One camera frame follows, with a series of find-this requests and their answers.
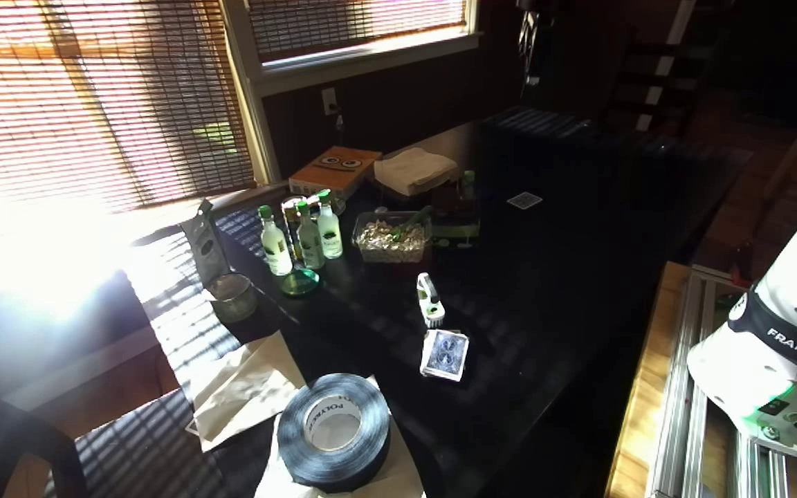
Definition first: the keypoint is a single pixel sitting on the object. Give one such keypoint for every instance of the brown green box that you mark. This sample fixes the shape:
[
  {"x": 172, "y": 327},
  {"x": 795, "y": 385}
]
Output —
[{"x": 457, "y": 223}]

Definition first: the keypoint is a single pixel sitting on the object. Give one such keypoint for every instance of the green plastic lid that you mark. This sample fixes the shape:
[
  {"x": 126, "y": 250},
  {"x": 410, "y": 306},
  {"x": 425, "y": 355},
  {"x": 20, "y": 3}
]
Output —
[{"x": 296, "y": 284}]

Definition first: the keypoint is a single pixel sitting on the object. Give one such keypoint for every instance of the small white packet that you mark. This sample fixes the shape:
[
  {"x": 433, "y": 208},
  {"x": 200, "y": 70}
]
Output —
[{"x": 443, "y": 355}]

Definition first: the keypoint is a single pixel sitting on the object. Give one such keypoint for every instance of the bamboo window blind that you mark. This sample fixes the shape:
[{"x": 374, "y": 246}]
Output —
[{"x": 96, "y": 92}]

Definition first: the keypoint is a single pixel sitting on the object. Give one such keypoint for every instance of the dark wooden chair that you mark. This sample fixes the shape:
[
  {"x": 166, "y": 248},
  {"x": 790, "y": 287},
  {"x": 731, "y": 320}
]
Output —
[{"x": 68, "y": 360}]

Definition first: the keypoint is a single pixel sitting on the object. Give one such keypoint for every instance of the wall power outlet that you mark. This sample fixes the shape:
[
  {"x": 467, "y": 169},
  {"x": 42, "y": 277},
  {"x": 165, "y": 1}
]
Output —
[{"x": 331, "y": 100}]

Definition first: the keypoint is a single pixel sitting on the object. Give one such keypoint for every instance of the white spray bottle green trigger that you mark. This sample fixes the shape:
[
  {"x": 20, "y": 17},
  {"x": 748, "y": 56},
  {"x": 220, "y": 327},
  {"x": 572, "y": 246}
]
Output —
[{"x": 331, "y": 232}]

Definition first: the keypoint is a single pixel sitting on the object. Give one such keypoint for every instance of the small glass jar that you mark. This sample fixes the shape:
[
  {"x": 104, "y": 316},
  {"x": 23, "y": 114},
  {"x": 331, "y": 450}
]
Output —
[{"x": 234, "y": 301}]

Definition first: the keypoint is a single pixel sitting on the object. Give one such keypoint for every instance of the white paper napkin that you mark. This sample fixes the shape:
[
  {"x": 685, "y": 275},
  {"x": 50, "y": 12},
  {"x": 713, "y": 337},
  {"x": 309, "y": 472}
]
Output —
[{"x": 241, "y": 388}]

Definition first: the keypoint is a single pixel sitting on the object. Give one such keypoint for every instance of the orange book with eyes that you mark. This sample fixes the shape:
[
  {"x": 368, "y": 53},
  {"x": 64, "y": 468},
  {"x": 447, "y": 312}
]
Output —
[{"x": 334, "y": 169}]

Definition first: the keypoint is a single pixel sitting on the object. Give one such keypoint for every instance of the folded white towel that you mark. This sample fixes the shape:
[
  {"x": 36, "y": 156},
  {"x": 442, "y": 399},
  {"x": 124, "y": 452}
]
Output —
[{"x": 413, "y": 169}]

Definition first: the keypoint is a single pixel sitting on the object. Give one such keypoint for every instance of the clear plastic food container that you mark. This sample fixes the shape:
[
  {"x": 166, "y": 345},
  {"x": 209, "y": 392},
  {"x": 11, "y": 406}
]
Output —
[{"x": 392, "y": 237}]

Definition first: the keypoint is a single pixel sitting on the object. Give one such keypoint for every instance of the dark ladder-back chair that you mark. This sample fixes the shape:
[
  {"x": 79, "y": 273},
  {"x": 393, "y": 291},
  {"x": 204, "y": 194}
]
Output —
[{"x": 655, "y": 86}]

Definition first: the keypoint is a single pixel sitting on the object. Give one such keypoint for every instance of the small white bottle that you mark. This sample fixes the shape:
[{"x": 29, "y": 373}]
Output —
[{"x": 431, "y": 301}]

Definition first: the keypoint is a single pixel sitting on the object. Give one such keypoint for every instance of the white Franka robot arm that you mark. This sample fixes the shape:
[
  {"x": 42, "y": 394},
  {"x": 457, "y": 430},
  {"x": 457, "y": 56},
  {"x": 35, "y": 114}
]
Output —
[{"x": 786, "y": 306}]

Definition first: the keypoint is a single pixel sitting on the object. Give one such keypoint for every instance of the white label card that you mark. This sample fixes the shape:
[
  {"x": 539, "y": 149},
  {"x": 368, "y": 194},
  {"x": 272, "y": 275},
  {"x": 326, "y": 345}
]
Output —
[{"x": 525, "y": 200}]

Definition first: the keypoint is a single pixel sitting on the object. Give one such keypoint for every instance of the clear bottle green cap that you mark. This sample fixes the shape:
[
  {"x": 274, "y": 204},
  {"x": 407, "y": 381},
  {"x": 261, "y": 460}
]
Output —
[{"x": 274, "y": 250}]

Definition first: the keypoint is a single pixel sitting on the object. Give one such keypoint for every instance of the metal frame robot stand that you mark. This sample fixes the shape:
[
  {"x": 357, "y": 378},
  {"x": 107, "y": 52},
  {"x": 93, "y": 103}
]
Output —
[{"x": 692, "y": 406}]

